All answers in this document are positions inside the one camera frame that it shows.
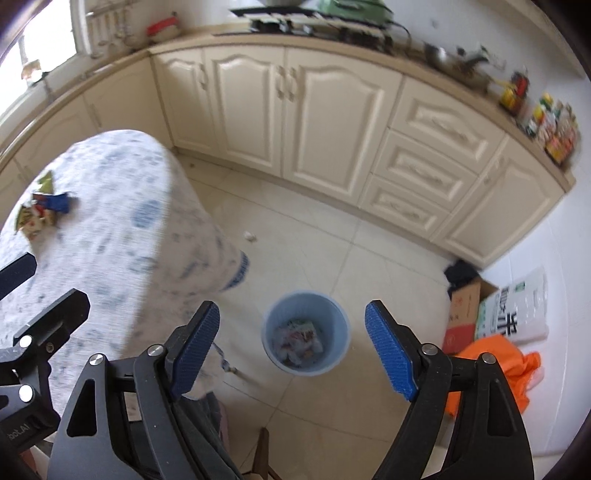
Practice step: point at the red lidded bowl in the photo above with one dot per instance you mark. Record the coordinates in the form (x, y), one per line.
(164, 30)

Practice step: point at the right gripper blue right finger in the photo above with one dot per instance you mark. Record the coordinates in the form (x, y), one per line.
(397, 348)

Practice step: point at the green snack bag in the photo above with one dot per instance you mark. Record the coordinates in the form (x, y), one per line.
(45, 183)

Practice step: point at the white blue patterned tablecloth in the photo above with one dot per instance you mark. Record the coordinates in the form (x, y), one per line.
(137, 241)

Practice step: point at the gas stove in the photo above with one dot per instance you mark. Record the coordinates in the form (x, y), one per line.
(304, 22)

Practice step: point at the hanging utensil rack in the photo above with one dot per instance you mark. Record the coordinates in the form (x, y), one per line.
(108, 28)

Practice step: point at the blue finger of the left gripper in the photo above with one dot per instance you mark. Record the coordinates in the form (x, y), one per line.
(53, 327)
(16, 273)

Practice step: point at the cardboard box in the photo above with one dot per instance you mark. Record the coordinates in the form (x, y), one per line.
(464, 311)

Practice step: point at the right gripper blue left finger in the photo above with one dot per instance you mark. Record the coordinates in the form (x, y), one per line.
(188, 346)

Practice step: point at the green electric cooker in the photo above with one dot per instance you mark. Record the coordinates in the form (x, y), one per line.
(368, 11)

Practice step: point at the white paper towel pack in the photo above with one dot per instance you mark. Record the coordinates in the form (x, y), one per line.
(516, 311)

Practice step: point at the blue brown snack bar wrapper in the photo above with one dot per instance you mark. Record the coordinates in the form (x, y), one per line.
(59, 203)

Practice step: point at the small pot on counter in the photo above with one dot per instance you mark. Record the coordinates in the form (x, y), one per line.
(460, 66)

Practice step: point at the condiment bottles group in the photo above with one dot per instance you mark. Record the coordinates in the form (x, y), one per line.
(552, 125)

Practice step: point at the cream lower cabinets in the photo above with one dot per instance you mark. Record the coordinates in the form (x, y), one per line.
(381, 134)

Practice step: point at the light blue trash bin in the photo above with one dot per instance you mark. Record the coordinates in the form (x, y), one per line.
(306, 333)

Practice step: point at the red white candy wrapper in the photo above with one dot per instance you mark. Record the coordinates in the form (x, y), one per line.
(32, 218)

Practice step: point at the window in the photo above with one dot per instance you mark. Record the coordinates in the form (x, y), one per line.
(52, 50)

